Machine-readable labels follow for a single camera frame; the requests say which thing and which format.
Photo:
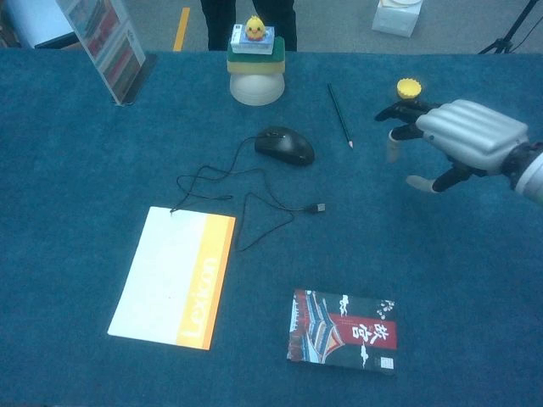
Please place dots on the white upturned bowl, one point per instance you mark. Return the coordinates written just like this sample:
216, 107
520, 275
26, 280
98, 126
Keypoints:
256, 89

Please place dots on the white cardboard box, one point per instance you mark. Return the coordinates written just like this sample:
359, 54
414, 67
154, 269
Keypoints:
394, 21

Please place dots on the black computer mouse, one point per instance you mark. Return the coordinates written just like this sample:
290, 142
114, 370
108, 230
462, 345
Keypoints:
286, 146

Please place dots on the small white blue box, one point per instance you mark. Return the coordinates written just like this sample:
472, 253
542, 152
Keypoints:
250, 46

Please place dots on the yellow bottle cap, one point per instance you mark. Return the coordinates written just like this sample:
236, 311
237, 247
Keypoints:
409, 88

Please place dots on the green yellow sponge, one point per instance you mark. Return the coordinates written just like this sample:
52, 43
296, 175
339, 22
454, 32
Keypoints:
254, 61

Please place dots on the dark red illustrated book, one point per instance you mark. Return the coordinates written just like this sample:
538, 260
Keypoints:
343, 330

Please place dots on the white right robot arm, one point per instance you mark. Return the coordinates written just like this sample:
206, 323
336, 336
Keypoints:
532, 174

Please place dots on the person in black trousers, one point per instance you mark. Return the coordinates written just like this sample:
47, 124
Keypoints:
220, 25

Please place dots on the black tripod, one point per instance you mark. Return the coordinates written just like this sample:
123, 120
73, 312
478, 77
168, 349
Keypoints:
507, 40

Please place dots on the blue felt table cover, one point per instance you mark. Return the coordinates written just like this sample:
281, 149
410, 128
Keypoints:
63, 191

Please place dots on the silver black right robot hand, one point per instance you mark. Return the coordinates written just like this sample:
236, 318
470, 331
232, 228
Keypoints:
471, 131

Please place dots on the yellow floor tape strip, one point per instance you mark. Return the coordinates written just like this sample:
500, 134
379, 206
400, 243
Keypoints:
181, 29

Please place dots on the yellow duck toy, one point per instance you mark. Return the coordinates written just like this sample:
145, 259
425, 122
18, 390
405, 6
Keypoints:
255, 29

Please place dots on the green pencil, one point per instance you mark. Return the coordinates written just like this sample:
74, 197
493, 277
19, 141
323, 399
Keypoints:
339, 113

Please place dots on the white orange Lexicon notebook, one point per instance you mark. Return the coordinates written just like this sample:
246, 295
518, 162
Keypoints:
169, 271

